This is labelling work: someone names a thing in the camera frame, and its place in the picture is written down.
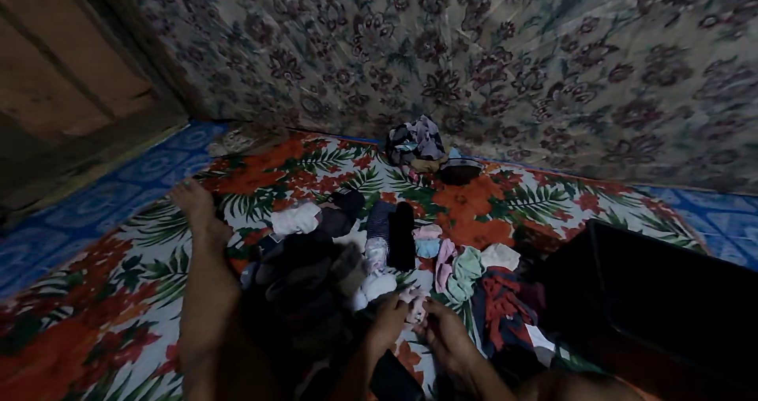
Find person's right hand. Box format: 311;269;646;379
417;297;478;373

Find person's left hand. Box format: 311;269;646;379
366;294;411;362

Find light pink printed cloth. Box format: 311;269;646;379
400;286;431;333

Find person's right forearm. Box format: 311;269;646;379
458;355;517;401

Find person's left forearm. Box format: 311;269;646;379
332;343;387;401

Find white rolled cloth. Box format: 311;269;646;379
353;272;398;312

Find plain pink garment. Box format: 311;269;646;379
435;239;458;294

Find mint green garment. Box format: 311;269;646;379
444;246;483;305

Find white patterned rolled garment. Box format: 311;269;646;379
365;238;389;277

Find black rolled garment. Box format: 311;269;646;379
388;201;417;272

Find red and navy garment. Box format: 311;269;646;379
473;266;547;358

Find black flat cloth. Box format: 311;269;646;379
370;349;426;401

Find pink and blue garment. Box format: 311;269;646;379
413;224;443;259

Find cream crumpled cloth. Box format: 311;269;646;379
480;244;521;272

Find rolled striped navy garment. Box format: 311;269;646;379
366;201;397;241

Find pile of dark clothes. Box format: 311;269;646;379
240;235;369;384

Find small bright white cloth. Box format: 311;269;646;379
525;324;556;366

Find white folded cloth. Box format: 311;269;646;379
271;202;322;235

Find dark brown cap-shaped item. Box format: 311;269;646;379
438;156;484;186

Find heap of mixed patterned clothes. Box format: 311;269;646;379
385;115;449;183

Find person's legs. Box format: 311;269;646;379
171;178;645;401

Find large black box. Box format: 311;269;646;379
536;219;758;398

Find crumpled clear plastic bag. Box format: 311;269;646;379
207;129;257;158

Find floral sheet with orange flowers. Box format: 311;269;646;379
0;130;709;401

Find beige floral curtain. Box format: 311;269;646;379
121;0;758;196

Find brown wooden door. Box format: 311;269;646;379
0;0;156;144

